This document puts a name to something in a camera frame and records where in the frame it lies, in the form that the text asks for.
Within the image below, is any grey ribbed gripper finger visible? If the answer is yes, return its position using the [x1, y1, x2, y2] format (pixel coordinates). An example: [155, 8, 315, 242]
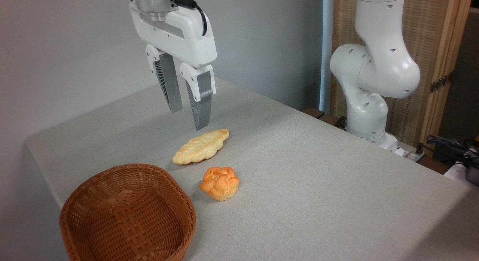
[145, 44, 183, 114]
[180, 63, 216, 131]

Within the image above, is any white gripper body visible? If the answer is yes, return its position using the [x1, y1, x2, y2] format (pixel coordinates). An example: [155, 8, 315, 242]
[129, 3, 217, 69]

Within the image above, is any round flower-shaped bread bun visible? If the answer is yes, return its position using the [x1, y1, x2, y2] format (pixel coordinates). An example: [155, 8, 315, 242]
[199, 166, 240, 201]

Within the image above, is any long braided bread loaf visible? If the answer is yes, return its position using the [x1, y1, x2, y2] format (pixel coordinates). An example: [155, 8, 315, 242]
[173, 128, 229, 166]

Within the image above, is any brown woven wicker basket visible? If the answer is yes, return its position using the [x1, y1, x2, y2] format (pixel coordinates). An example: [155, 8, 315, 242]
[59, 163, 197, 261]

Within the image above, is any white vertical pole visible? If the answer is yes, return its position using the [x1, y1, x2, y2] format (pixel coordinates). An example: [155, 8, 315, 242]
[319, 0, 335, 114]

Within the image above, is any metal screen hinge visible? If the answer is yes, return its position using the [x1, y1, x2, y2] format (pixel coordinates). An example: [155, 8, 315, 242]
[429, 72, 454, 94]

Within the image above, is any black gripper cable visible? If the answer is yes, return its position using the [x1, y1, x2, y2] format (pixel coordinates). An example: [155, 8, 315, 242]
[174, 0, 208, 36]

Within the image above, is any bundle of black cables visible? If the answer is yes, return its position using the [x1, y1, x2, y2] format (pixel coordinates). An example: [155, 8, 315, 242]
[425, 135, 479, 169]

